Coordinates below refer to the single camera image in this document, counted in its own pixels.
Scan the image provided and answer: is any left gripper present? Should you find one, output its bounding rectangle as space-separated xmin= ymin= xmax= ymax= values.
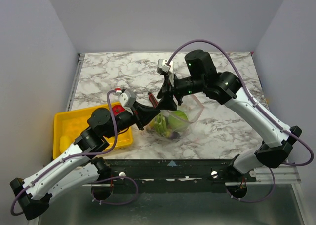
xmin=105 ymin=100 xmax=161 ymax=139

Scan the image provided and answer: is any green toy celery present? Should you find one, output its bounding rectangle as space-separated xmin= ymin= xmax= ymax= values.
xmin=153 ymin=114 xmax=168 ymax=136

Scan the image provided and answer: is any green toy cabbage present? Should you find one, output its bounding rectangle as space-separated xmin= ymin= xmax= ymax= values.
xmin=168 ymin=110 xmax=189 ymax=133

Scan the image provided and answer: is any clear zip top bag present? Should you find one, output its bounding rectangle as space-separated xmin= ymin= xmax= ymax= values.
xmin=146 ymin=95 xmax=204 ymax=141

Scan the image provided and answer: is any purple toy eggplant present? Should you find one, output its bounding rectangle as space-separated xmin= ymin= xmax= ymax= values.
xmin=166 ymin=131 xmax=181 ymax=139

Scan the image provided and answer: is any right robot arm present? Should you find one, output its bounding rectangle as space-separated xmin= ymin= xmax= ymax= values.
xmin=157 ymin=50 xmax=302 ymax=182

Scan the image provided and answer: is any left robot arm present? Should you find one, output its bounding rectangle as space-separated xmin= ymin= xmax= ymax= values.
xmin=10 ymin=102 xmax=160 ymax=221

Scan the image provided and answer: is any red black utility knife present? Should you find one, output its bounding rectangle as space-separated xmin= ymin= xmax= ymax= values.
xmin=148 ymin=92 xmax=158 ymax=108

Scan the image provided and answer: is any red toy tomato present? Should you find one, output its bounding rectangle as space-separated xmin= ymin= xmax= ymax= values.
xmin=112 ymin=104 xmax=125 ymax=116

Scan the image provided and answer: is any yellow plastic tray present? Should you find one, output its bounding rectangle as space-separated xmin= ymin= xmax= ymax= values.
xmin=52 ymin=101 xmax=134 ymax=159

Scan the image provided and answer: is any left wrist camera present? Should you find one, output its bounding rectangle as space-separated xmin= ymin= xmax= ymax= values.
xmin=115 ymin=88 xmax=137 ymax=114

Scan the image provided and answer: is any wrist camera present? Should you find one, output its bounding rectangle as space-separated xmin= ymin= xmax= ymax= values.
xmin=157 ymin=59 xmax=174 ymax=86
xmin=115 ymin=88 xmax=137 ymax=114

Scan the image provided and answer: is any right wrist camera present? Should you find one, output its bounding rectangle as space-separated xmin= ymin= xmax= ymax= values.
xmin=157 ymin=59 xmax=174 ymax=86

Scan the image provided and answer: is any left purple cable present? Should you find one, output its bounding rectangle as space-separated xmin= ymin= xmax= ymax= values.
xmin=10 ymin=88 xmax=119 ymax=216

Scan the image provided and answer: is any purple cable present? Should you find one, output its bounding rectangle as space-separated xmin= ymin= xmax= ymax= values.
xmin=167 ymin=39 xmax=316 ymax=167
xmin=10 ymin=88 xmax=119 ymax=216

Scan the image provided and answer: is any black base frame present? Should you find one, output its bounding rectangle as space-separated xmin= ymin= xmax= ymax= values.
xmin=92 ymin=158 xmax=256 ymax=194

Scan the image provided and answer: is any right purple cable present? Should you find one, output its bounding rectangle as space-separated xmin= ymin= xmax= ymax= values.
xmin=167 ymin=39 xmax=316 ymax=167

